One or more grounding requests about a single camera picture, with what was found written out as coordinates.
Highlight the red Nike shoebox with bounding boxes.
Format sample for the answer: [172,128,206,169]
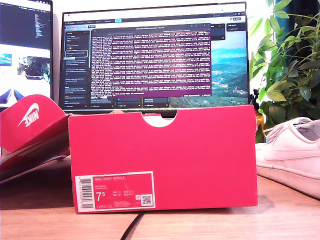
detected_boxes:
[67,104,259,215]

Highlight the white sneaker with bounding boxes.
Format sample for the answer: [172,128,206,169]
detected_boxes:
[254,116,320,200]

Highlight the red Nike shoebox lid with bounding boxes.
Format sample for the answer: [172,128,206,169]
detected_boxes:
[0,94,73,185]

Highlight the large black computer monitor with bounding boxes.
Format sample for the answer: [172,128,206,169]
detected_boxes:
[58,1,251,119]

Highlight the amber pump bottle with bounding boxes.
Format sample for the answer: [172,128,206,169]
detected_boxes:
[251,88,266,144]

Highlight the green leafy houseplant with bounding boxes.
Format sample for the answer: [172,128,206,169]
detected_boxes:
[248,0,320,144]

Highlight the black monitor with code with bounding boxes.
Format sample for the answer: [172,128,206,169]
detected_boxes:
[0,0,55,109]

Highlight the dark teal curtain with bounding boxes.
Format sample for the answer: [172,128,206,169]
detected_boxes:
[273,0,320,43]

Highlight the black cable on table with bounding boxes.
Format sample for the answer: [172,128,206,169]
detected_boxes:
[119,211,146,240]

